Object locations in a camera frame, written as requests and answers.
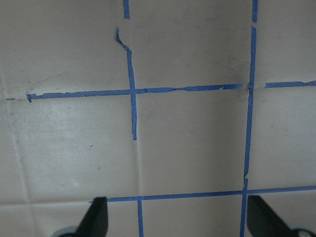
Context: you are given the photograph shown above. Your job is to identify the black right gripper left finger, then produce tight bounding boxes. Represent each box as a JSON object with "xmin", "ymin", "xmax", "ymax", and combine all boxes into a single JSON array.
[{"xmin": 75, "ymin": 197, "xmax": 109, "ymax": 237}]

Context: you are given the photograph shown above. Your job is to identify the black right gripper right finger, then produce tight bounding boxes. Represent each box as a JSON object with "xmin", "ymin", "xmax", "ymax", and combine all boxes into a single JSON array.
[{"xmin": 246, "ymin": 195, "xmax": 296, "ymax": 237}]

